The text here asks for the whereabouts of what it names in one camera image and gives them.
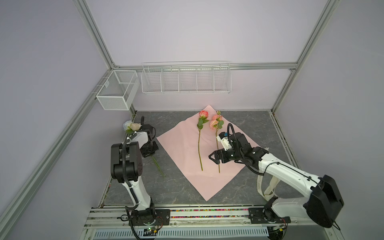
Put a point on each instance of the dark pink rose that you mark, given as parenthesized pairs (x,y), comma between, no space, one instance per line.
(203,119)

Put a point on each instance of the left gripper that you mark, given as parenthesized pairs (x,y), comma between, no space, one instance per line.
(145,154)

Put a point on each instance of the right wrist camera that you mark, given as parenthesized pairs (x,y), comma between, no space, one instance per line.
(223,139)

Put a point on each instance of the small white mesh basket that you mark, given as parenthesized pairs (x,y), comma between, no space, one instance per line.
(119,90)

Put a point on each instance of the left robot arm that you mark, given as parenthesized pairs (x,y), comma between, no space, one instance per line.
(127,168)

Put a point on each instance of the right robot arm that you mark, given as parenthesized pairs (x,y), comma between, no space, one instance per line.
(321,199)

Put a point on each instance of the pink purple wrapping paper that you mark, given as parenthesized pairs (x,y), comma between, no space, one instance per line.
(191,178)

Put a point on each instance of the white rose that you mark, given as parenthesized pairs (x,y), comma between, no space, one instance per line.
(127,125)

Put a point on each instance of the cream rose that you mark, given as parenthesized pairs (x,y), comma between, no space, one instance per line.
(135,126)

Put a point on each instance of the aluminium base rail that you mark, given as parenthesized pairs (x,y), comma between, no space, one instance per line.
(202,222)

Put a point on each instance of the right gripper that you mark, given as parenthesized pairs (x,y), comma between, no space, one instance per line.
(222,152)

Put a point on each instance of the long white wire basket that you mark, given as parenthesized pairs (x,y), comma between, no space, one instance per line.
(186,77)

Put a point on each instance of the pink spray rose stem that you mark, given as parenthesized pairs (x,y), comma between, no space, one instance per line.
(216,124)

